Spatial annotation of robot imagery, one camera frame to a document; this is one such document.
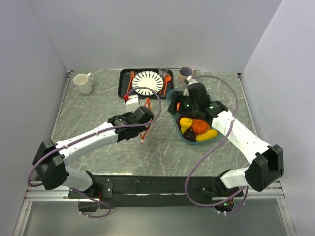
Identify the clear drinking glass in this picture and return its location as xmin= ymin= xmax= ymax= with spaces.
xmin=158 ymin=64 xmax=169 ymax=79

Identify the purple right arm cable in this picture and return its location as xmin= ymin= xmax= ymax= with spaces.
xmin=184 ymin=75 xmax=247 ymax=214

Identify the clear zip top bag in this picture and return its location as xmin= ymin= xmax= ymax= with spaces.
xmin=131 ymin=98 xmax=153 ymax=144

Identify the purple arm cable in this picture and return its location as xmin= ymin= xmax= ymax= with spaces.
xmin=184 ymin=75 xmax=247 ymax=214
xmin=26 ymin=87 xmax=162 ymax=189

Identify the white mug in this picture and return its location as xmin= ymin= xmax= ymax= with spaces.
xmin=73 ymin=73 xmax=92 ymax=95

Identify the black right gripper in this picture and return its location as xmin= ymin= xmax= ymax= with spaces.
xmin=168 ymin=90 xmax=199 ymax=116

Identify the teal transparent plastic container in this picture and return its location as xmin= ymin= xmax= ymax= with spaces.
xmin=165 ymin=86 xmax=228 ymax=147

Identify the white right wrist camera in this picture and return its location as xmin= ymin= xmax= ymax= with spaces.
xmin=183 ymin=76 xmax=196 ymax=96

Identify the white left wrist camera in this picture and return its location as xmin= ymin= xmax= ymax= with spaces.
xmin=124 ymin=94 xmax=140 ymax=113

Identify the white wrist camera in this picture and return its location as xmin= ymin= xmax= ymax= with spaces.
xmin=124 ymin=94 xmax=140 ymax=113
xmin=183 ymin=76 xmax=196 ymax=96

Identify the aluminium frame rail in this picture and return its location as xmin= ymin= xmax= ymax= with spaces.
xmin=24 ymin=180 xmax=285 ymax=202

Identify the orange plastic fork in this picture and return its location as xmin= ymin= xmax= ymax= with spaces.
xmin=127 ymin=71 xmax=135 ymax=93

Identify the orange plastic spoon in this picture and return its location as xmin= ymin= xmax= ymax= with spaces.
xmin=163 ymin=74 xmax=171 ymax=97

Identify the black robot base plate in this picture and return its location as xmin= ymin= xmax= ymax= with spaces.
xmin=83 ymin=175 xmax=243 ymax=208

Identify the dark purple food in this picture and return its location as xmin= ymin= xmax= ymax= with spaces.
xmin=183 ymin=130 xmax=196 ymax=142

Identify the yellow banana toy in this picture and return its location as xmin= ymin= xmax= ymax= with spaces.
xmin=196 ymin=129 xmax=218 ymax=142

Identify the yellow lumpy food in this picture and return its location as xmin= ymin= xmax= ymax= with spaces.
xmin=179 ymin=117 xmax=193 ymax=134

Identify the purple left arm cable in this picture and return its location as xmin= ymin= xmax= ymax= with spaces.
xmin=26 ymin=87 xmax=162 ymax=189

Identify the orange pumpkin toy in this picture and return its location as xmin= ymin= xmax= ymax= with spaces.
xmin=191 ymin=119 xmax=209 ymax=135

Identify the white black striped plate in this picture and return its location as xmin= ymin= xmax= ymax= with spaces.
xmin=131 ymin=71 xmax=164 ymax=96

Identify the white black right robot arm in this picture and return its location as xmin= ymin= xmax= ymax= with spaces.
xmin=167 ymin=83 xmax=284 ymax=196

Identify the beige mug purple inside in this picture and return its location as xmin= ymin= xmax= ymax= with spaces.
xmin=178 ymin=66 xmax=196 ymax=87

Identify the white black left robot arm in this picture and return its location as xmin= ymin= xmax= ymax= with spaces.
xmin=33 ymin=106 xmax=154 ymax=198

